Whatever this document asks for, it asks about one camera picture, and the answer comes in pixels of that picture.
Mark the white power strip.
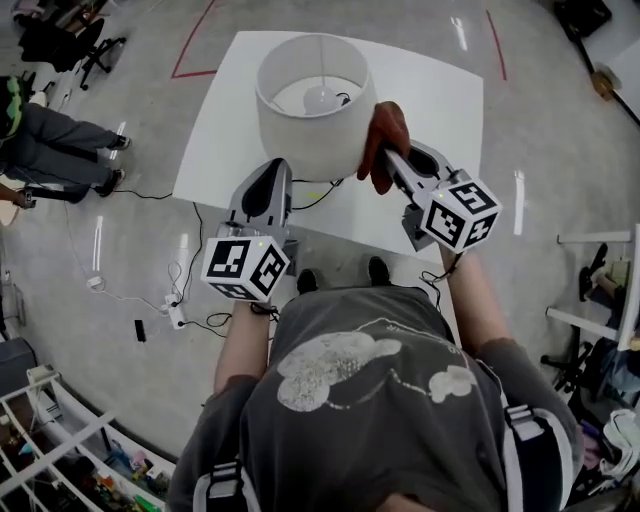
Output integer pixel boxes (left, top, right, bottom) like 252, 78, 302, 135
164, 294, 189, 330

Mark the white table lamp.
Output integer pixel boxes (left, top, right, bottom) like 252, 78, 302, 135
254, 32, 379, 184

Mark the person's left forearm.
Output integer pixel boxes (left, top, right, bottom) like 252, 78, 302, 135
213, 299, 279, 396

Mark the white bag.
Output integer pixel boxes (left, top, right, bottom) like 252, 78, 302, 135
602, 409, 640, 476

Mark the white shelf rack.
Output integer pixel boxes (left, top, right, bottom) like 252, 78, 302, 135
0, 364, 179, 512

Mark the person's right black shoe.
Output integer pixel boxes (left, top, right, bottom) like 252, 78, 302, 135
368, 255, 391, 287

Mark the long black floor cable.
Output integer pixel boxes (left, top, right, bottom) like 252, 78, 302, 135
113, 188, 205, 304

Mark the black lamp power cable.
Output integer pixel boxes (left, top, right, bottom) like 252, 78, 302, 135
289, 177, 346, 211

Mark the white side table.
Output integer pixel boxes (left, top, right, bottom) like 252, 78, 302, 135
544, 229, 640, 352

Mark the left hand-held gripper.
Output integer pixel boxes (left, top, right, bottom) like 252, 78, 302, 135
200, 157, 300, 304

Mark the black white shoulder strap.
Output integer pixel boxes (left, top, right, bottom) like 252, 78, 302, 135
502, 403, 571, 512
192, 460, 264, 512

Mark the black office chair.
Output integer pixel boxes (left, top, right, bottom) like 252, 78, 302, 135
19, 17, 127, 91
539, 327, 611, 399

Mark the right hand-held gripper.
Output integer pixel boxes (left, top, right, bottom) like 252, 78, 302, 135
382, 142, 503, 254

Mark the person's right forearm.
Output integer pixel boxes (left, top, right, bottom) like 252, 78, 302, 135
438, 248, 511, 357

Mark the grey bin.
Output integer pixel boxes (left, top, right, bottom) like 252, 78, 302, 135
0, 337, 39, 381

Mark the dark red cloth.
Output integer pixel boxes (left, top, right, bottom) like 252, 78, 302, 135
356, 100, 412, 196

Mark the white cable with adapter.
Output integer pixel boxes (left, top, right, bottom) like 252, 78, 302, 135
64, 199, 171, 314

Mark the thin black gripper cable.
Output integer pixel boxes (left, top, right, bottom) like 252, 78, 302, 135
418, 252, 464, 314
249, 301, 281, 324

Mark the black pole brass head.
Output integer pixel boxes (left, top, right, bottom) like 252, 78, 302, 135
574, 37, 640, 126

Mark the person's grey printed shirt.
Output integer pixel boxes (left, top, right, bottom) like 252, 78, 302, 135
166, 285, 584, 512

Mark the short black floor cable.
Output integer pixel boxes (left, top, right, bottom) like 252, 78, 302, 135
179, 312, 234, 339

